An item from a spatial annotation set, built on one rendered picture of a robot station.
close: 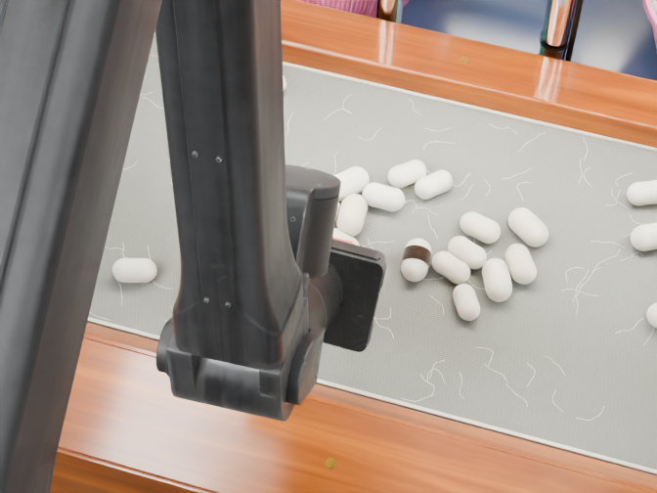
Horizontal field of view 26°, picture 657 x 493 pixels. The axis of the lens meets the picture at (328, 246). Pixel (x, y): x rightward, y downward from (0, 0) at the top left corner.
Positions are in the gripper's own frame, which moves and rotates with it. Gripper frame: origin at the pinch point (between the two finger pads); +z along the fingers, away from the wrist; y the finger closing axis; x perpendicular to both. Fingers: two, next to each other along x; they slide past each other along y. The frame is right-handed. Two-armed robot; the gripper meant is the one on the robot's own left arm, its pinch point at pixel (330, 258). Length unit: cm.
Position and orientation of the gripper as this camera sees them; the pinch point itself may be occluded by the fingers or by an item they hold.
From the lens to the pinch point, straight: 105.9
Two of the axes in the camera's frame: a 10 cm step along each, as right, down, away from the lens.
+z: 2.1, -2.4, 9.5
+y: -9.6, -2.5, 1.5
